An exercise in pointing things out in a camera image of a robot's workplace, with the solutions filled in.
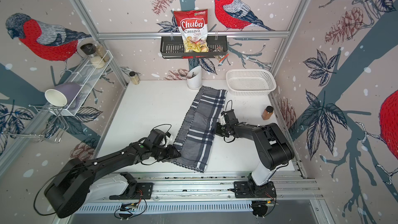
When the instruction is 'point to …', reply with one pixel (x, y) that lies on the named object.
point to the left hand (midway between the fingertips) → (181, 154)
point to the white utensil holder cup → (194, 79)
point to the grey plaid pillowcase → (194, 140)
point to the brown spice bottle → (267, 112)
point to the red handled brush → (223, 60)
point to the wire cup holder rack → (43, 120)
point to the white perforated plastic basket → (251, 82)
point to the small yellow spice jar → (134, 77)
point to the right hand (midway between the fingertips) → (213, 130)
